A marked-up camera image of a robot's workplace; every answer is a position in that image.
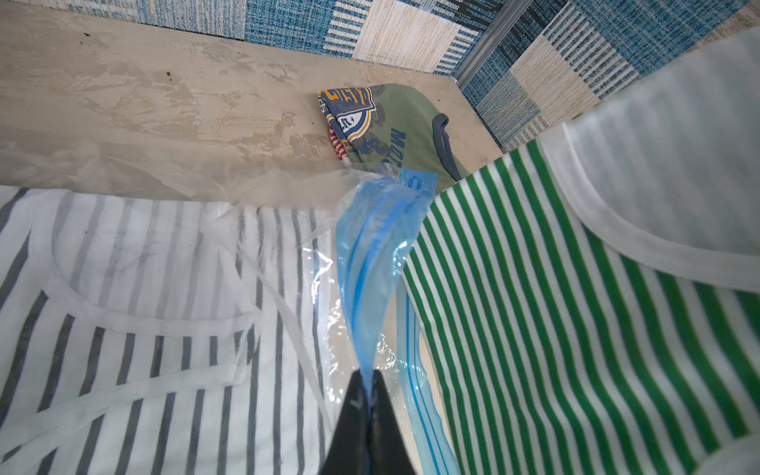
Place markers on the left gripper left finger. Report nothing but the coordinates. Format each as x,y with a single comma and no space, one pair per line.
348,451

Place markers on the red white striped tank top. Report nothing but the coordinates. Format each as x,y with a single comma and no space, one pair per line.
338,147

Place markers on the black white striped garment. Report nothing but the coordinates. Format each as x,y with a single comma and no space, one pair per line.
145,336

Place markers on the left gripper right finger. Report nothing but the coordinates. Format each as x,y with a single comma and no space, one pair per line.
387,452

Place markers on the green white striped garment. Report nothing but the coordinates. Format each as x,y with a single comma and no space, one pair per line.
591,299

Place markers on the clear vacuum bag blue zipper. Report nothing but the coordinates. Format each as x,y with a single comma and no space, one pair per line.
371,217

